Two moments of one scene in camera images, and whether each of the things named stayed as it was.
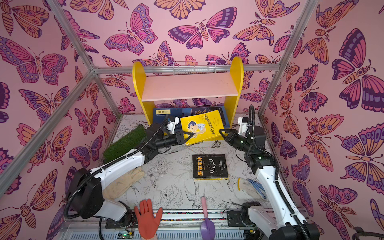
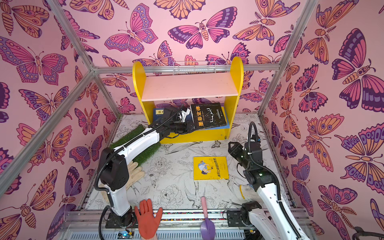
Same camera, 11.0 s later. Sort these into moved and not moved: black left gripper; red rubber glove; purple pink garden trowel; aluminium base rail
Moved: black left gripper
Not moved: aluminium base rail; red rubber glove; purple pink garden trowel
